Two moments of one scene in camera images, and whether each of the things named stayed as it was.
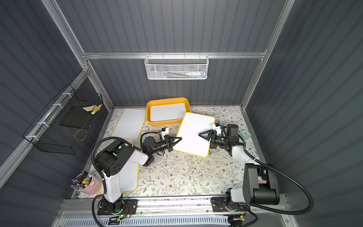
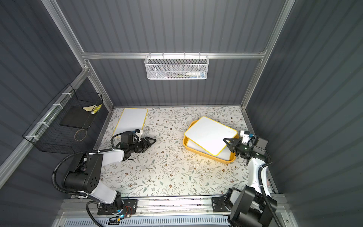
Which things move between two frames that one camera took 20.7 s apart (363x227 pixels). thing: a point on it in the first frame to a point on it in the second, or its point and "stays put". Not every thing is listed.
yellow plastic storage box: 154,103 to 232,156
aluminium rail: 82,207 stays put
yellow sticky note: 89,108 stays put
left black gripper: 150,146 to 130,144
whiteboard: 130,124 stays put
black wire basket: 61,126 stays put
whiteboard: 192,126 to 225,154
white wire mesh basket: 177,67 stays put
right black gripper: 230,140 to 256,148
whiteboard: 129,178 to 210,135
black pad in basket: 77,117 stays put
